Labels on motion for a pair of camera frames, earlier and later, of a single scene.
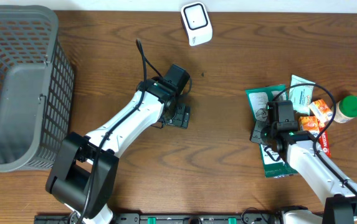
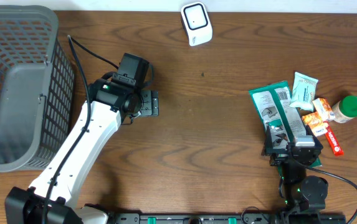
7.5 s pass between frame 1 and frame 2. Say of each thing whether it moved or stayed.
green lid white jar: stayed
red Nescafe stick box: moved
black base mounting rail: stayed
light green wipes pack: moved
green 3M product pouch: moved
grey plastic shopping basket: stayed
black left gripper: moved
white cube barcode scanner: stayed
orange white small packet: moved
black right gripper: moved
